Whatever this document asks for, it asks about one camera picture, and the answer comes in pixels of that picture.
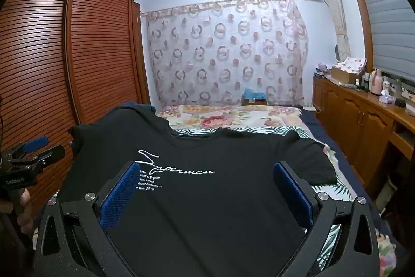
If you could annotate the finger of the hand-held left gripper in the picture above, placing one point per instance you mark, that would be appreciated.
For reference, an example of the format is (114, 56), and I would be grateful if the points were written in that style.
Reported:
(52, 153)
(35, 143)

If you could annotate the navy bed sheet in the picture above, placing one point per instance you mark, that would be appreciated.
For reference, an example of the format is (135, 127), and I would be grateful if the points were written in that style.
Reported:
(327, 131)

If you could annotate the small desk fan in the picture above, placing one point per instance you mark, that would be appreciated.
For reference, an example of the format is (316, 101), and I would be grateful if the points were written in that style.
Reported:
(337, 53)

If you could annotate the beige tied-back curtain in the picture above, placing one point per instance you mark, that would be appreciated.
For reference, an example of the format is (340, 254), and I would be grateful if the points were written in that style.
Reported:
(335, 11)

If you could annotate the small black box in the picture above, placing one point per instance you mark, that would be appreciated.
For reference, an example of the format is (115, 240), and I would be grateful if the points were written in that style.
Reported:
(399, 103)

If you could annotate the cardboard box with blue cloth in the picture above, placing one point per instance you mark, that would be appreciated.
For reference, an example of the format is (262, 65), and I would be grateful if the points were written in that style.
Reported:
(254, 97)

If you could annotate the floral blanket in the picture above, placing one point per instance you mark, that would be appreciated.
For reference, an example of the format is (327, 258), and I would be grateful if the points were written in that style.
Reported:
(220, 116)

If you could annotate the green bottle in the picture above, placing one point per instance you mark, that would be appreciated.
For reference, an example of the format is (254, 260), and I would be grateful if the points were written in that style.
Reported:
(397, 88)

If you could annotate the white waste bin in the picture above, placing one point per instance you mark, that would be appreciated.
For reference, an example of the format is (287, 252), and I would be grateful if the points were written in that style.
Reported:
(387, 189)

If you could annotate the white power strip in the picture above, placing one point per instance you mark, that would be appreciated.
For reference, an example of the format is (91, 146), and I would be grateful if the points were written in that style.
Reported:
(309, 108)

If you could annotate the pink tissue box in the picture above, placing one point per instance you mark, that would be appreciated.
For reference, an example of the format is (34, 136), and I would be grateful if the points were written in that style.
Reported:
(386, 97)

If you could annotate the sheer circle-patterned curtain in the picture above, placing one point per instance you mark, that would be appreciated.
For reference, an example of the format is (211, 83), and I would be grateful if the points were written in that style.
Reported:
(227, 50)

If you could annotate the pink thermos jug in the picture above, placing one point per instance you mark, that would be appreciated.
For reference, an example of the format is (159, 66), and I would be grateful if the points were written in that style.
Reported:
(376, 82)

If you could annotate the open cardboard box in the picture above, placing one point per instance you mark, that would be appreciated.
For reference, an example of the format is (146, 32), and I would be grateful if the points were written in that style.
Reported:
(343, 76)

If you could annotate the person's left hand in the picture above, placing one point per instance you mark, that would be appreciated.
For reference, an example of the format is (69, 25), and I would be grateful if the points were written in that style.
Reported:
(24, 209)

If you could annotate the pale purple pouch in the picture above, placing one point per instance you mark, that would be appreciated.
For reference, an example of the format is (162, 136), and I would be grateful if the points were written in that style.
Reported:
(321, 70)

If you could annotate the wooden louvered wardrobe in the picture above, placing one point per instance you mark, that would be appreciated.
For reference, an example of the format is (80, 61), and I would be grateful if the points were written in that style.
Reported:
(97, 53)

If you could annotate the black printed t-shirt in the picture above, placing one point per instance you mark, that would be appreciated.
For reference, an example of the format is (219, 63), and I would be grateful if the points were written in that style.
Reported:
(201, 199)

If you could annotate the row of small bottles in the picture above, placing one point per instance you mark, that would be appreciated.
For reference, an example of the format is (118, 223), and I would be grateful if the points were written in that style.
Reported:
(363, 84)

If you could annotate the grey window blind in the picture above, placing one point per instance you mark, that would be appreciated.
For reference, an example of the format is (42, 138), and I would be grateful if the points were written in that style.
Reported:
(385, 20)

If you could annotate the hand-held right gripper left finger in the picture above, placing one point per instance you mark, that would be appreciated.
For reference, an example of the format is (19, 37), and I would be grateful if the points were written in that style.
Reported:
(120, 196)

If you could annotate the wooden sideboard cabinet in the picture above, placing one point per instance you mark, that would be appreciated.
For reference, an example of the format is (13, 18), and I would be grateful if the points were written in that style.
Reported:
(353, 121)

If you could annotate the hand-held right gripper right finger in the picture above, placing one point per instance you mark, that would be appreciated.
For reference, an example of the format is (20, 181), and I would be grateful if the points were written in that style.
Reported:
(293, 196)

